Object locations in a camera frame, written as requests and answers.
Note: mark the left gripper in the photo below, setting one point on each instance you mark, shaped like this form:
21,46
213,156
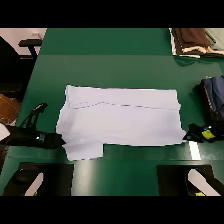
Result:
50,140

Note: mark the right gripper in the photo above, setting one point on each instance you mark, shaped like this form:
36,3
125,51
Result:
200,134

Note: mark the white shirt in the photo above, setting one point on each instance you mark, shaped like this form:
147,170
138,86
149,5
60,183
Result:
123,120

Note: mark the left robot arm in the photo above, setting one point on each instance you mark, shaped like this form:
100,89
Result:
20,136

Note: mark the blue garment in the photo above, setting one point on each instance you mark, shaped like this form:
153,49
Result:
215,96

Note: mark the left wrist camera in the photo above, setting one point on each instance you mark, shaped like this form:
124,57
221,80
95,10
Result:
35,111

